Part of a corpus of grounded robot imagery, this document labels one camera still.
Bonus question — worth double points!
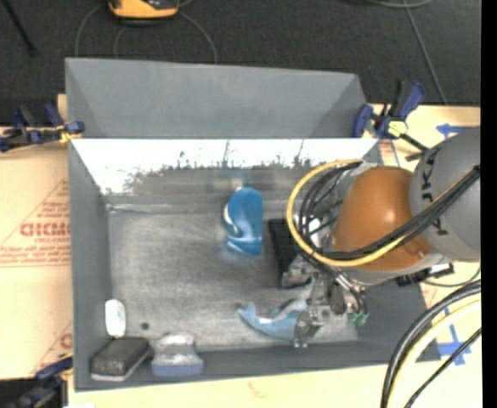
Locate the grey metal bin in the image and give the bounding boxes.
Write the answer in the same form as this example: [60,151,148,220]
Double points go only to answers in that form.
[64,56,441,391]

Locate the dark grey sponge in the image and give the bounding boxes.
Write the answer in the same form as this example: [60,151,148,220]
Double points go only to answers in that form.
[89,337,152,383]

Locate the light blue toy dolphin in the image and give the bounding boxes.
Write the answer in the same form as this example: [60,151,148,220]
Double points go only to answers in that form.
[235,298,313,342]

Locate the small white bottle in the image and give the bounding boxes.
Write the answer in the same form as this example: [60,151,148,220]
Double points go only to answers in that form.
[104,297,127,338]

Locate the brown cardboard board red print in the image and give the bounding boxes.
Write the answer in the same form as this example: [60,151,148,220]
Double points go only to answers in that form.
[0,93,75,383]

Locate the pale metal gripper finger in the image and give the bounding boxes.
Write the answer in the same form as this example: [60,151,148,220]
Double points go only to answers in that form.
[305,307,325,336]
[292,317,311,350]

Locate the blue plastic cup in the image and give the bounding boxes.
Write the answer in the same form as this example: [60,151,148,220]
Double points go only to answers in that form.
[221,186,265,258]

